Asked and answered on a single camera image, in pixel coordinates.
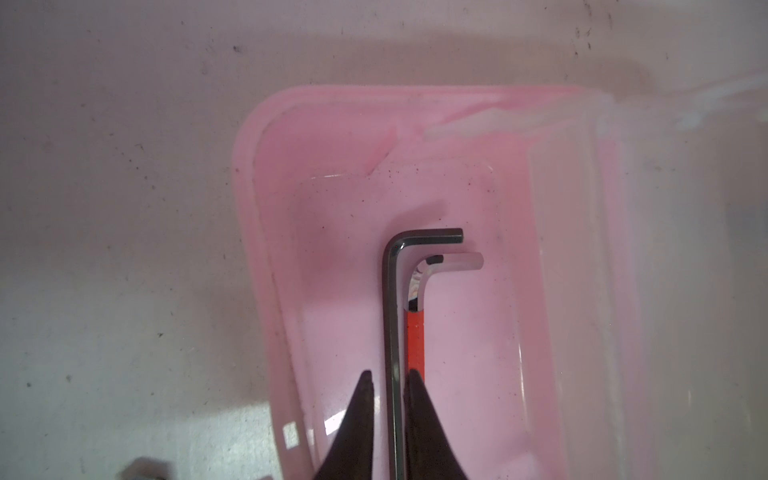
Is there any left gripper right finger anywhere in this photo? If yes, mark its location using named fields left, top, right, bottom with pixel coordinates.
left=403, top=369, right=468, bottom=480

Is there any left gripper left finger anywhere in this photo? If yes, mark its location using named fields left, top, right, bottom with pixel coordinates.
left=314, top=370, right=375, bottom=480

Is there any red hex key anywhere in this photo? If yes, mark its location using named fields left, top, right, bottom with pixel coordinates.
left=405, top=252, right=484, bottom=378

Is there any pink plastic tool box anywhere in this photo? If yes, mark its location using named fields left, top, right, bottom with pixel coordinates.
left=233, top=86, right=657, bottom=479

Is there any black hex key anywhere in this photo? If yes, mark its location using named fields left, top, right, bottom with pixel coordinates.
left=381, top=228, right=464, bottom=480

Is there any clear tool box lid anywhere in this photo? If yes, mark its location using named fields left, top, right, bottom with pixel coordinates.
left=428, top=72, right=767, bottom=479

